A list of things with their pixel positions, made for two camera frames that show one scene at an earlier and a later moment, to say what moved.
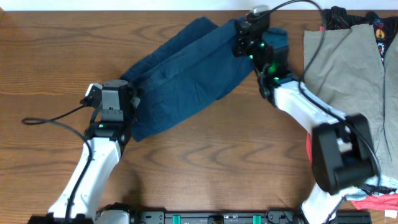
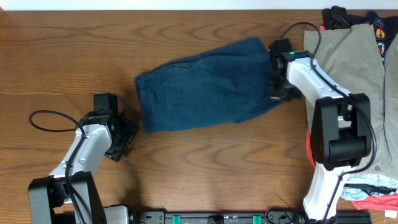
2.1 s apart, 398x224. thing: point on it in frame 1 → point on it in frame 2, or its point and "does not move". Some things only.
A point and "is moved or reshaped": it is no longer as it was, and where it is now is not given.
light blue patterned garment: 375,185 does not move
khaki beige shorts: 344,67 does not move
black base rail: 276,216 does not move
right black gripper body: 244,35 → 277,90
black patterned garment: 385,28 does not move
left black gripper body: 131,101 → 125,139
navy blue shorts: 195,66 is moved or reshaped
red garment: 379,202 does not move
